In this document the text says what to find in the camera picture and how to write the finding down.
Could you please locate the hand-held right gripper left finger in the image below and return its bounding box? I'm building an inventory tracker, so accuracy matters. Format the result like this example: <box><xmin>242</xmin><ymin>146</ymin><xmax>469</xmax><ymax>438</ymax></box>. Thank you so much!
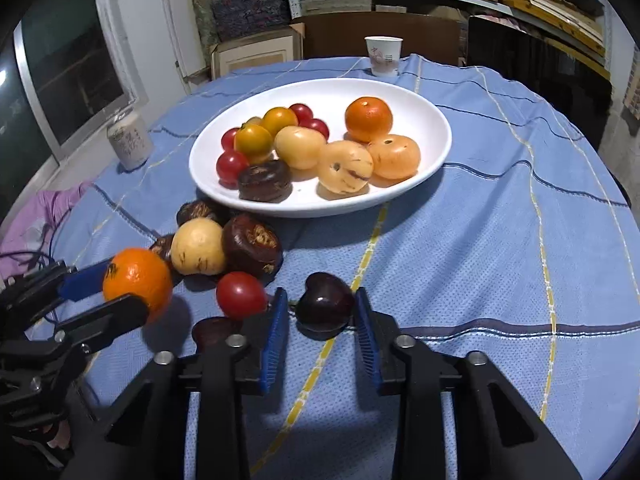
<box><xmin>60</xmin><ymin>287</ymin><xmax>291</xmax><ymax>480</ymax></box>

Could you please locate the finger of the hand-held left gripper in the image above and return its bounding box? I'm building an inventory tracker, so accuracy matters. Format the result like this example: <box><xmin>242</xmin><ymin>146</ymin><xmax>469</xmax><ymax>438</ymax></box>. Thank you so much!
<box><xmin>0</xmin><ymin>259</ymin><xmax>115</xmax><ymax>336</ymax></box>
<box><xmin>52</xmin><ymin>294</ymin><xmax>151</xmax><ymax>361</ymax></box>

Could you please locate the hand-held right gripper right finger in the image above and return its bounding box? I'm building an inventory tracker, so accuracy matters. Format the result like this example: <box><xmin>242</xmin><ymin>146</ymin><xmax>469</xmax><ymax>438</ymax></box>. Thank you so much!
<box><xmin>353</xmin><ymin>287</ymin><xmax>583</xmax><ymax>480</ymax></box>

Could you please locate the large orange mandarin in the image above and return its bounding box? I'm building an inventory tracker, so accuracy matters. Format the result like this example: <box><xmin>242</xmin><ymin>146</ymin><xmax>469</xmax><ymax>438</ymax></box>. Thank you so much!
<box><xmin>102</xmin><ymin>247</ymin><xmax>174</xmax><ymax>325</ymax></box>

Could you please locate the dark purple plum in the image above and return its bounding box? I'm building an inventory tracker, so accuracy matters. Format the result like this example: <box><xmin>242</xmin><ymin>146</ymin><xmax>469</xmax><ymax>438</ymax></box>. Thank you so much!
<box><xmin>191</xmin><ymin>316</ymin><xmax>243</xmax><ymax>356</ymax></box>
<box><xmin>294</xmin><ymin>272</ymin><xmax>356</xmax><ymax>341</ymax></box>

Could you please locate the pale yellow round fruit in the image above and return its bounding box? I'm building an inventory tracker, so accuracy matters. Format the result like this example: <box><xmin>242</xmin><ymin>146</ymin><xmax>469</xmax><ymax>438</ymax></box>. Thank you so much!
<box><xmin>170</xmin><ymin>218</ymin><xmax>229</xmax><ymax>276</ymax></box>
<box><xmin>317</xmin><ymin>140</ymin><xmax>374</xmax><ymax>197</ymax></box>
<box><xmin>274</xmin><ymin>125</ymin><xmax>327</xmax><ymax>171</ymax></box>

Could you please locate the pale orange fruit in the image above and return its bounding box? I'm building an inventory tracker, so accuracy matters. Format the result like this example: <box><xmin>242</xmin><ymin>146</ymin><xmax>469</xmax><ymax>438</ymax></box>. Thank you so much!
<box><xmin>367</xmin><ymin>134</ymin><xmax>422</xmax><ymax>181</ymax></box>

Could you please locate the yellow tomato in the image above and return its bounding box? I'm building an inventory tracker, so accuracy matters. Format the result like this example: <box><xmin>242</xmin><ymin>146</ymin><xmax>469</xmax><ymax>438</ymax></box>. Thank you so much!
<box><xmin>261</xmin><ymin>106</ymin><xmax>299</xmax><ymax>137</ymax></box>
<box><xmin>234</xmin><ymin>124</ymin><xmax>275</xmax><ymax>165</ymax></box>

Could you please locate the white oval plate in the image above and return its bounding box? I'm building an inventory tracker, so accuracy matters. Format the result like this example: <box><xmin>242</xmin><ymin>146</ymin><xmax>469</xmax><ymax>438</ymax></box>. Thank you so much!
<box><xmin>188</xmin><ymin>78</ymin><xmax>453</xmax><ymax>219</ymax></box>

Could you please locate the person's left hand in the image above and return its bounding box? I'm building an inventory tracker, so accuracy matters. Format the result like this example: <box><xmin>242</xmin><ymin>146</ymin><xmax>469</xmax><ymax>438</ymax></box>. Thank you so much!
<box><xmin>47</xmin><ymin>417</ymin><xmax>72</xmax><ymax>450</ymax></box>

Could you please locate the purple cloth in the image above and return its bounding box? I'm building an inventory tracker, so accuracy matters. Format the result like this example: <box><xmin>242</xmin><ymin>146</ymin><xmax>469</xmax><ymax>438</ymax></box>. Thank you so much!
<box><xmin>0</xmin><ymin>180</ymin><xmax>96</xmax><ymax>281</ymax></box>

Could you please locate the dark brown water chestnut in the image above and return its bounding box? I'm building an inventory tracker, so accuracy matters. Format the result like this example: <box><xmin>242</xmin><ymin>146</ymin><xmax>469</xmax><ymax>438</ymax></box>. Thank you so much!
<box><xmin>221</xmin><ymin>213</ymin><xmax>284</xmax><ymax>279</ymax></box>
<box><xmin>176</xmin><ymin>200</ymin><xmax>226</xmax><ymax>227</ymax></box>
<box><xmin>237</xmin><ymin>159</ymin><xmax>293</xmax><ymax>204</ymax></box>
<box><xmin>149</xmin><ymin>233</ymin><xmax>176</xmax><ymax>273</ymax></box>

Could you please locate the blue striped tablecloth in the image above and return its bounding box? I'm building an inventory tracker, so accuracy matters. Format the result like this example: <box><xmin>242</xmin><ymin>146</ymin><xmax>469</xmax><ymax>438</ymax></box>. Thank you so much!
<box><xmin>25</xmin><ymin>54</ymin><xmax>640</xmax><ymax>480</ymax></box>

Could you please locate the white drink can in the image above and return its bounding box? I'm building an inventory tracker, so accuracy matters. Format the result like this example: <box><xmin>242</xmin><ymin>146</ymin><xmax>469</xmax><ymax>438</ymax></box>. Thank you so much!
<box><xmin>106</xmin><ymin>112</ymin><xmax>154</xmax><ymax>171</ymax></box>

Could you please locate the window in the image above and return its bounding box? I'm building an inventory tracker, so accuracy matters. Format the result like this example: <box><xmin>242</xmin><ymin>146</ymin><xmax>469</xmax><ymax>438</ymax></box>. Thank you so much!
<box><xmin>12</xmin><ymin>0</ymin><xmax>138</xmax><ymax>161</ymax></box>

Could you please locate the small orange mandarin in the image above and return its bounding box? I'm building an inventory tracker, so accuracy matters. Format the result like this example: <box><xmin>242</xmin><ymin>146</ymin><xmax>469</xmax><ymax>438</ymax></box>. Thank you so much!
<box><xmin>344</xmin><ymin>96</ymin><xmax>394</xmax><ymax>143</ymax></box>

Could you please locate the white pipe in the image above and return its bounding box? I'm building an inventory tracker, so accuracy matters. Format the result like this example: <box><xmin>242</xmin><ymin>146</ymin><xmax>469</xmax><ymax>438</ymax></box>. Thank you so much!
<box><xmin>159</xmin><ymin>0</ymin><xmax>193</xmax><ymax>93</ymax></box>

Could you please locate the beige cardboard box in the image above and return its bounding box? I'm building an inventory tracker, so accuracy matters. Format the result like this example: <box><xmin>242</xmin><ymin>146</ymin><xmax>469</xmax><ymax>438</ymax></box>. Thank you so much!
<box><xmin>209</xmin><ymin>22</ymin><xmax>306</xmax><ymax>81</ymax></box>

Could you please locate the white paper cup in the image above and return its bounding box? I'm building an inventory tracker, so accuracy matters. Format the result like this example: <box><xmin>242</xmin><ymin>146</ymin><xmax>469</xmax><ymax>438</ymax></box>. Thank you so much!
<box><xmin>364</xmin><ymin>35</ymin><xmax>404</xmax><ymax>78</ymax></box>

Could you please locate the brown cardboard board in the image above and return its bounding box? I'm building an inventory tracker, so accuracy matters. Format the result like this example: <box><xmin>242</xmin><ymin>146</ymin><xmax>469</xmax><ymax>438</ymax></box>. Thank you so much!
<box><xmin>302</xmin><ymin>10</ymin><xmax>463</xmax><ymax>67</ymax></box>

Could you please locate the thin dark cable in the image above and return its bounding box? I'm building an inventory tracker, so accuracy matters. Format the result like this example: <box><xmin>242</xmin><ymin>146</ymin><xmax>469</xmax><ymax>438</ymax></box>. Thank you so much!
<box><xmin>0</xmin><ymin>230</ymin><xmax>66</xmax><ymax>273</ymax></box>

